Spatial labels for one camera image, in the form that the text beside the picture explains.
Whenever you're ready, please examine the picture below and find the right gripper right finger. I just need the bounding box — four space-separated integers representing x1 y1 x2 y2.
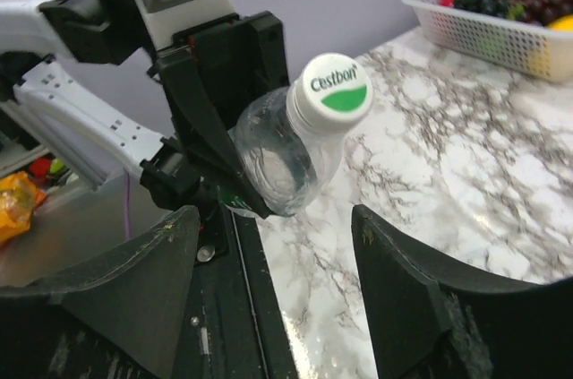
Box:
352 205 572 378

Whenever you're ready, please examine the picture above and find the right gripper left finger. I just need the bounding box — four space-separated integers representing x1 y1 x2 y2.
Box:
1 206 200 378

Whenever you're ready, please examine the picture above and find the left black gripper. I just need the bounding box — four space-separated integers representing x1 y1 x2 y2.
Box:
153 12 289 218

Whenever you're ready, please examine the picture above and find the clear bottle green label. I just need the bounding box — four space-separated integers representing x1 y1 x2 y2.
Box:
217 52 375 219

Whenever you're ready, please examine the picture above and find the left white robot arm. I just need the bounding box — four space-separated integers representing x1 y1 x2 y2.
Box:
1 0 288 218

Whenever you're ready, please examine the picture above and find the white green bottle cap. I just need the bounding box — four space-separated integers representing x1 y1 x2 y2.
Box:
286 53 373 134

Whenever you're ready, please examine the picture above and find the orange snack packet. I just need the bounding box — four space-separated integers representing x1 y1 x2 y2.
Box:
1 171 47 245

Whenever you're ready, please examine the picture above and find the white plastic fruit basket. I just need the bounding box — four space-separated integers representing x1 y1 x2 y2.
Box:
402 0 572 82

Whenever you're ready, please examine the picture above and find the black grape bunch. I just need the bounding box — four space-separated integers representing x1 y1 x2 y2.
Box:
453 0 525 21

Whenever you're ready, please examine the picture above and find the yellow lemon front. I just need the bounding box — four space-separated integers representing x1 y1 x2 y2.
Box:
547 14 573 32

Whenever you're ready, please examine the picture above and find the black aluminium base frame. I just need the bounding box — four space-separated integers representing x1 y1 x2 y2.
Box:
172 206 298 378

